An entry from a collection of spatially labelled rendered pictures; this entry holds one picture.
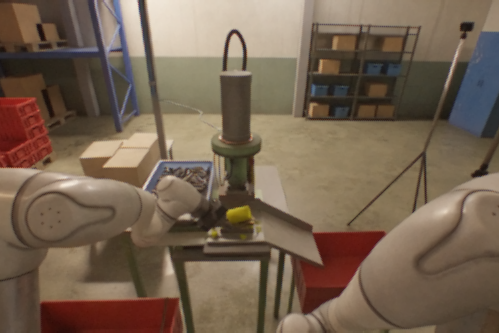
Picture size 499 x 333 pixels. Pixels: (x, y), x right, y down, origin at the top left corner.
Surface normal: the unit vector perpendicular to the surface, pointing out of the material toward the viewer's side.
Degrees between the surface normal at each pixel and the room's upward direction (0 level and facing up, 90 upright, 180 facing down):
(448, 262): 77
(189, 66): 90
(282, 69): 90
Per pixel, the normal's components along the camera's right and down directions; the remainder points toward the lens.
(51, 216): 0.15, -0.06
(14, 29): 0.04, 0.47
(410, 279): -0.87, 0.15
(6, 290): 0.71, 0.05
